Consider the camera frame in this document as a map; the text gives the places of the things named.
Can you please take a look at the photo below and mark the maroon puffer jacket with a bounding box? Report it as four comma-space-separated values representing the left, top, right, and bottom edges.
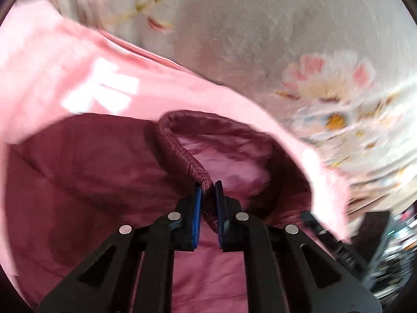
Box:
5, 111, 318, 313

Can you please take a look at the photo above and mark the blurred dark clutter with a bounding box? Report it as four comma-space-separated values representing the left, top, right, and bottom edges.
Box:
373, 202, 417, 300

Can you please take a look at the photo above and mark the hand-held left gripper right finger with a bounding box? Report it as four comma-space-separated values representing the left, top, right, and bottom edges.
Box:
214, 180, 382, 313

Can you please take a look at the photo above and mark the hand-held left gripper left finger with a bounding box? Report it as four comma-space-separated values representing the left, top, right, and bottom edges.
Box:
37, 183, 204, 313

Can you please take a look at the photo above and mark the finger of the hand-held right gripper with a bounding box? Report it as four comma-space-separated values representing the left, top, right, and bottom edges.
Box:
300, 210, 346, 251

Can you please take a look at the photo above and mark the grey floral blanket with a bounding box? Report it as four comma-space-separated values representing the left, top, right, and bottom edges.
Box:
36, 0, 417, 216

